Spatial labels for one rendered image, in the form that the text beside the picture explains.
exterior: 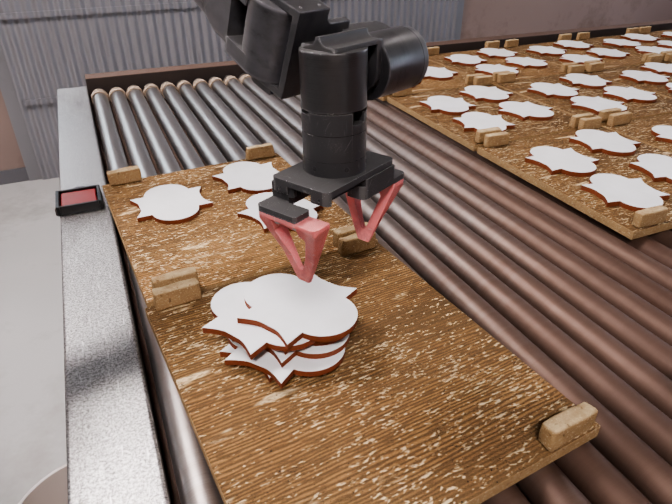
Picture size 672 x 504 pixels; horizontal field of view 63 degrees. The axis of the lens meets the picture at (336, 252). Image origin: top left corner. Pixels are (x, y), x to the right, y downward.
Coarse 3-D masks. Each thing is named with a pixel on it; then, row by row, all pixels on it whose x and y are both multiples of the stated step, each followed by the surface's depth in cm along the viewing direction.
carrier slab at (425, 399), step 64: (384, 256) 80; (192, 320) 68; (384, 320) 68; (448, 320) 68; (192, 384) 58; (256, 384) 58; (320, 384) 58; (384, 384) 58; (448, 384) 58; (512, 384) 58; (256, 448) 51; (320, 448) 51; (384, 448) 51; (448, 448) 51; (512, 448) 51
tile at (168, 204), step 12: (156, 192) 97; (168, 192) 97; (180, 192) 97; (192, 192) 97; (132, 204) 94; (144, 204) 93; (156, 204) 93; (168, 204) 93; (180, 204) 93; (192, 204) 93; (204, 204) 93; (144, 216) 89; (156, 216) 89; (168, 216) 89; (180, 216) 89; (192, 216) 90
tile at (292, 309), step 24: (264, 288) 65; (288, 288) 65; (312, 288) 65; (336, 288) 65; (264, 312) 61; (288, 312) 61; (312, 312) 61; (336, 312) 61; (288, 336) 57; (312, 336) 58; (336, 336) 58
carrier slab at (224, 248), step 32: (256, 160) 112; (128, 192) 99; (224, 192) 99; (128, 224) 88; (160, 224) 88; (192, 224) 88; (224, 224) 88; (256, 224) 88; (352, 224) 88; (128, 256) 81; (160, 256) 80; (192, 256) 80; (224, 256) 80; (256, 256) 80; (320, 256) 81
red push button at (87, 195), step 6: (72, 192) 100; (78, 192) 100; (84, 192) 100; (90, 192) 100; (66, 198) 98; (72, 198) 98; (78, 198) 98; (84, 198) 98; (90, 198) 98; (96, 198) 98; (66, 204) 96
